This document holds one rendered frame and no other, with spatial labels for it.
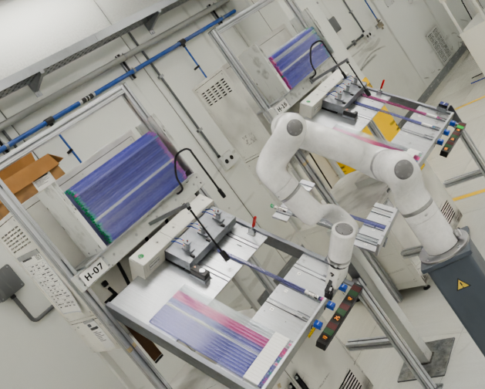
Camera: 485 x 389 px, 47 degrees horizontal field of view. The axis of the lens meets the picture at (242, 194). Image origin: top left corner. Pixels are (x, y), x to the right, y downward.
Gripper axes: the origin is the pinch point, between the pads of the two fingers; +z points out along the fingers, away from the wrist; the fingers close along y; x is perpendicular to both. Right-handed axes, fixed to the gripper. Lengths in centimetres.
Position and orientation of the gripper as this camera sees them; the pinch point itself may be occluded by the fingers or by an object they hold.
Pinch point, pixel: (333, 289)
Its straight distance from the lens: 218.3
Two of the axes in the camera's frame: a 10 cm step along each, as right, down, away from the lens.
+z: 0.0, 7.6, 6.5
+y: 5.5, -5.4, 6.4
